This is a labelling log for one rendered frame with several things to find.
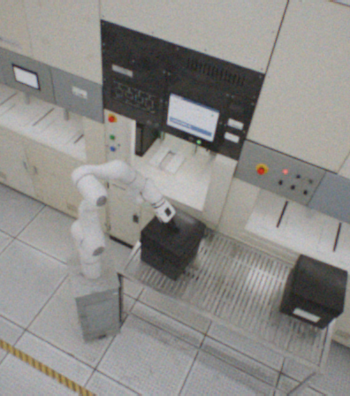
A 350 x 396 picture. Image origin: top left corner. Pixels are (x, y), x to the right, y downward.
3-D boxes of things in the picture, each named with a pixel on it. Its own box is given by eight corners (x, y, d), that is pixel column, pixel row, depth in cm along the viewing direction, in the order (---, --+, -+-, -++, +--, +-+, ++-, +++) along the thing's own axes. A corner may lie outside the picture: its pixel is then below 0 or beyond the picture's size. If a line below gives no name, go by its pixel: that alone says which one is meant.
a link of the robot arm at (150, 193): (148, 206, 217) (162, 199, 215) (135, 187, 213) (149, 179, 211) (148, 201, 225) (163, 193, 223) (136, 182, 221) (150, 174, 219)
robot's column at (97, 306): (83, 345, 284) (73, 298, 226) (76, 309, 300) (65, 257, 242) (121, 333, 291) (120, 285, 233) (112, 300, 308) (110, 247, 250)
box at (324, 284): (277, 312, 232) (292, 293, 213) (286, 273, 250) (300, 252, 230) (324, 331, 227) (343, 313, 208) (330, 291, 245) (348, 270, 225)
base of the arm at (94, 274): (79, 289, 229) (77, 273, 215) (73, 262, 240) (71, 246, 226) (111, 281, 235) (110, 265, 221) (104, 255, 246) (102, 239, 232)
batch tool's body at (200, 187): (106, 242, 342) (94, 23, 193) (155, 175, 400) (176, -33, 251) (197, 286, 323) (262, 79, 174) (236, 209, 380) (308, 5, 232)
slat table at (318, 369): (117, 322, 297) (117, 271, 239) (154, 262, 334) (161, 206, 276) (280, 407, 269) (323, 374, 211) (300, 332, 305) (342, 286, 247)
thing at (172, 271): (163, 230, 262) (165, 214, 249) (198, 251, 254) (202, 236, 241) (139, 258, 247) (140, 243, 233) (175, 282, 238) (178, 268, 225)
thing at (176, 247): (138, 241, 231) (138, 228, 221) (165, 210, 248) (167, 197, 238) (178, 267, 223) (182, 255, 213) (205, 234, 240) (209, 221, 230)
